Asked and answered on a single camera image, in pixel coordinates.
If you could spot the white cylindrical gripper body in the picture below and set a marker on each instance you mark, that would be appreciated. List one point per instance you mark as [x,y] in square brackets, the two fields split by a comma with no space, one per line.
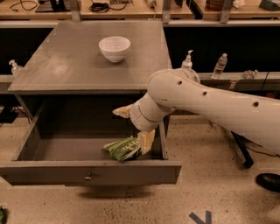
[136,115]

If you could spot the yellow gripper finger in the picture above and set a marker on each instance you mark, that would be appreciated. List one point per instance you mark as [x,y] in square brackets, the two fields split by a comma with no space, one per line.
[123,112]
[146,140]

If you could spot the green jalapeno chip bag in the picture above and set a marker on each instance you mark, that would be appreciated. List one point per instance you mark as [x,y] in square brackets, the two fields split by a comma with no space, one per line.
[125,149]

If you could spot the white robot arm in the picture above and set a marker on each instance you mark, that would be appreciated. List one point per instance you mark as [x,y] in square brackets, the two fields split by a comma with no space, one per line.
[253,117]

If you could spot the grey cabinet counter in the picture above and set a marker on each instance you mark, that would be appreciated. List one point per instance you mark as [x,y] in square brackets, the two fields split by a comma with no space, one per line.
[70,62]

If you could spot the grey open drawer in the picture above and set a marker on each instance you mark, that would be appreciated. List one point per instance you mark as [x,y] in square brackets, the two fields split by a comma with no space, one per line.
[65,140]

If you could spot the white ceramic bowl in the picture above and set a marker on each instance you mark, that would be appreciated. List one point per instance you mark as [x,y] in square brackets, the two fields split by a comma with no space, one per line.
[114,48]

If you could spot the white pump sanitizer bottle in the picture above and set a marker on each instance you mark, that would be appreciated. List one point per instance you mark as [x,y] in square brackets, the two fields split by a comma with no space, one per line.
[187,63]

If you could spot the black table leg base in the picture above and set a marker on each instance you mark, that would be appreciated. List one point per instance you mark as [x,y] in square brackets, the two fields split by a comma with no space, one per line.
[241,144]

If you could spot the crumpled clear plastic wrap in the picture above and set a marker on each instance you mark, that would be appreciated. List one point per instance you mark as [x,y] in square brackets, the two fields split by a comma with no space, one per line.
[250,75]

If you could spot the clear pump bottle left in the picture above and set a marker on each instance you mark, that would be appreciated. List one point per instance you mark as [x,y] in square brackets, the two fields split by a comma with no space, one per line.
[15,67]

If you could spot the black shoe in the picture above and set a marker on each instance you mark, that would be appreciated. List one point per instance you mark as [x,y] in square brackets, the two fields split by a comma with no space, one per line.
[269,181]

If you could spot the black monitor stand base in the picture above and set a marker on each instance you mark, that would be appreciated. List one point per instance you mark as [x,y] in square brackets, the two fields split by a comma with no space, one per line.
[53,6]

